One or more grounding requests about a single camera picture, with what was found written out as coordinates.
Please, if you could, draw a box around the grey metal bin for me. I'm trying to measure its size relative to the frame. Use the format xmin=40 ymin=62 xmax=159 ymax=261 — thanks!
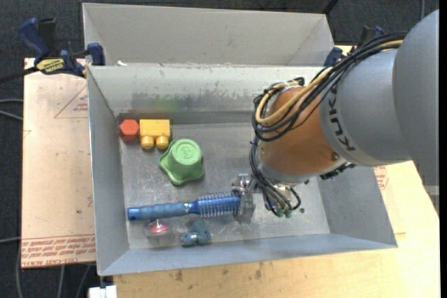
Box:
xmin=82 ymin=2 xmax=399 ymax=276

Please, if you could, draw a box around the yellow toy brick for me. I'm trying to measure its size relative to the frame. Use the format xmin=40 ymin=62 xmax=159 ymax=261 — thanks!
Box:
xmin=138 ymin=119 xmax=173 ymax=151

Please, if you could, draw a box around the teal toy animal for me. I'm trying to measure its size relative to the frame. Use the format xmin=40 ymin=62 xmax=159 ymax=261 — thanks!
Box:
xmin=179 ymin=218 xmax=212 ymax=248

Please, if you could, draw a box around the pink spinning top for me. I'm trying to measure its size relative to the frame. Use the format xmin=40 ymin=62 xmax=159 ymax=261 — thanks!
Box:
xmin=145 ymin=219 xmax=172 ymax=246

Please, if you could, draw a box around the brown cardboard board red print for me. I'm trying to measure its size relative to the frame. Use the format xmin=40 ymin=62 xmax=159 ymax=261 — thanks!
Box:
xmin=20 ymin=57 xmax=97 ymax=269

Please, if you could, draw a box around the red hexagonal block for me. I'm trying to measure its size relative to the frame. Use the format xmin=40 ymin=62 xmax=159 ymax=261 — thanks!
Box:
xmin=118 ymin=119 xmax=141 ymax=144

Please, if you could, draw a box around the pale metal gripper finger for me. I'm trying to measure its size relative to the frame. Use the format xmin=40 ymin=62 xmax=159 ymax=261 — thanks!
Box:
xmin=234 ymin=197 xmax=257 ymax=225
xmin=231 ymin=173 xmax=258 ymax=197

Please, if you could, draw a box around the green plastic cup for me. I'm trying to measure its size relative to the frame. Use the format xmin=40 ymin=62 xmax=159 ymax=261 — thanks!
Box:
xmin=158 ymin=138 xmax=205 ymax=186

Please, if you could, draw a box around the blue hairbrush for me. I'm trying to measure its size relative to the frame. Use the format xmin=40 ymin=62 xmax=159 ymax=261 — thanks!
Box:
xmin=126 ymin=191 xmax=242 ymax=223

